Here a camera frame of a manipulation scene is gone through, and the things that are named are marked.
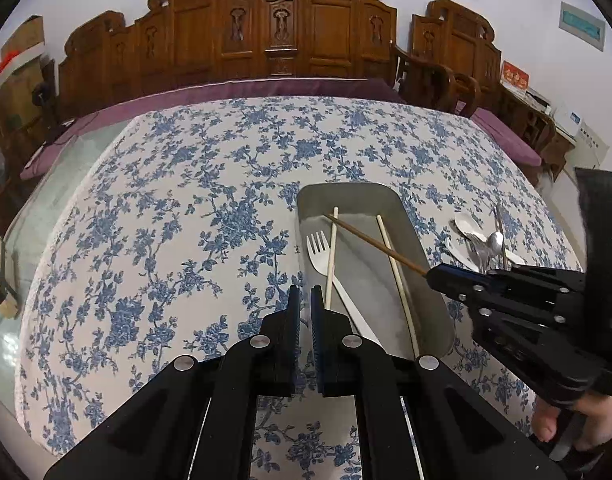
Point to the dark brown chopstick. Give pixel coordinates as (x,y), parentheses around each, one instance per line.
(500,228)
(378,245)

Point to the cardboard box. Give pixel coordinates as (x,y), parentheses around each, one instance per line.
(21,59)

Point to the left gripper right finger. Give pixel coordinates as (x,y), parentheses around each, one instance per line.
(338,354)

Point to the blue floral tablecloth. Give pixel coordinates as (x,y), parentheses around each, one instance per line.
(181,235)

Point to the red sign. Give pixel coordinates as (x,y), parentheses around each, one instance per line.
(513,76)

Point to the purple seat cushion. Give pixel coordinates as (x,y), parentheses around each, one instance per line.
(274,91)

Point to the white plastic spoon with hole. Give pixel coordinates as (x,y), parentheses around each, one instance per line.
(466,226)

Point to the carved wooden bench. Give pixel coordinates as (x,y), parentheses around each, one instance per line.
(451,65)

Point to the teal wall sign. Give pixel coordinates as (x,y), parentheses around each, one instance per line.
(582,25)

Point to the white plastic rice spoon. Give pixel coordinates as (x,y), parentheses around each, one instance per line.
(465,261)

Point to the steel rectangular tray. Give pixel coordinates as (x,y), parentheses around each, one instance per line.
(366,273)

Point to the light bamboo chopstick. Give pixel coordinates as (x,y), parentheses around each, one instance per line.
(400,288)
(330,267)

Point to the small metal spoon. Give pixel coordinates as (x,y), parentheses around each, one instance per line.
(495,244)

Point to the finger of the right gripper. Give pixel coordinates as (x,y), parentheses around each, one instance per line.
(529,339)
(526,284)

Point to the long cream plastic fork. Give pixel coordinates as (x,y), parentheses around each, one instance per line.
(317,247)

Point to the metal fork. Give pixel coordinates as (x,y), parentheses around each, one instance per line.
(481,251)

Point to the white electrical box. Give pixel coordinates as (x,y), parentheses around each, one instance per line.
(590,150)

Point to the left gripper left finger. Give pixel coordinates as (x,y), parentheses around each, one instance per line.
(277,362)

